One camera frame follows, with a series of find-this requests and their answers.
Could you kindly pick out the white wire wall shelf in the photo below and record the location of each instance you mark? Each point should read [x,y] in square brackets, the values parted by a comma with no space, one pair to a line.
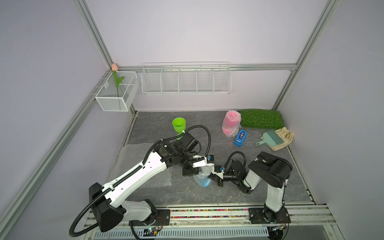
[186,78]

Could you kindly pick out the artificial pink tulip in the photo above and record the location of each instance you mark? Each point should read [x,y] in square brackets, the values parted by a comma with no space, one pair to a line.
[118,79]

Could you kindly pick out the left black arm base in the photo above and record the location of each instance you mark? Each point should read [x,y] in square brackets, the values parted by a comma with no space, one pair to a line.
[161,218]

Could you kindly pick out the blue tape dispenser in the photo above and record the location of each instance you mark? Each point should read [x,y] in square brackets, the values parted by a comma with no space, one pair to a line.
[242,134]

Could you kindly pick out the pink plastic wine glass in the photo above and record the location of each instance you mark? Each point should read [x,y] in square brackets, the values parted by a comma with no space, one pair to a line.
[231,121]

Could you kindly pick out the green artificial grass mat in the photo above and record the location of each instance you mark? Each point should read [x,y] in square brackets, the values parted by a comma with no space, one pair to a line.
[261,119]

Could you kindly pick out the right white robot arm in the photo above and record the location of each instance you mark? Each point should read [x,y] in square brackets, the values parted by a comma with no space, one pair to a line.
[273,170]

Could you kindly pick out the beige cloth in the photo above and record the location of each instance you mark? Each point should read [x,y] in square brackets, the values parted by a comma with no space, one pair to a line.
[286,135]

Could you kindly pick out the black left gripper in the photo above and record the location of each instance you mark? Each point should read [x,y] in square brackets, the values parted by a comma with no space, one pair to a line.
[192,171]

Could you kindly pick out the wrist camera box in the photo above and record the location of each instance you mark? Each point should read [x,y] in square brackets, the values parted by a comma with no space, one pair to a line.
[218,171]
[203,161]

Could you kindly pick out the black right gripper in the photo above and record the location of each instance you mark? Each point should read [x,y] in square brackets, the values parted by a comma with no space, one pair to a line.
[219,182]

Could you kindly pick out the blue plastic wine glass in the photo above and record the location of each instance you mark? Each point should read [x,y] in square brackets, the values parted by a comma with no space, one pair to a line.
[202,180]

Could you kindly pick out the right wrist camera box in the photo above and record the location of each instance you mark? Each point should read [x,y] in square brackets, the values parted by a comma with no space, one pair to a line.
[218,171]

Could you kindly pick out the green plastic wine glass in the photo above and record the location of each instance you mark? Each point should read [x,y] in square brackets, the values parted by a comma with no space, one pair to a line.
[179,125]

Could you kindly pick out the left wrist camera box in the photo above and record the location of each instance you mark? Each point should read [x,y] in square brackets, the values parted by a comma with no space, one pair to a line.
[203,161]

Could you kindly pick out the white mesh wall basket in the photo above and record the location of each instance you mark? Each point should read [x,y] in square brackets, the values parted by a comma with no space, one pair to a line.
[107,96]

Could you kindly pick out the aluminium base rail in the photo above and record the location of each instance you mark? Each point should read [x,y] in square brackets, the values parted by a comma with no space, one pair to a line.
[313,222]

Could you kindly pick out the green dustpan brush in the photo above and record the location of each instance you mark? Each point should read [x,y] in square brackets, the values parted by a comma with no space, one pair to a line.
[270,138]

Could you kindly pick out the white slotted cable duct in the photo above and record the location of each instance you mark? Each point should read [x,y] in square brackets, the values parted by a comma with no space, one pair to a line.
[184,233]

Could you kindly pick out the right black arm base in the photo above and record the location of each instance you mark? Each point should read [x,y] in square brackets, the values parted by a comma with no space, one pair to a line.
[267,216]

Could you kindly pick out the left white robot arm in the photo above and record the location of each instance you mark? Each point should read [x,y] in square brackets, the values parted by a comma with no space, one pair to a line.
[108,205]

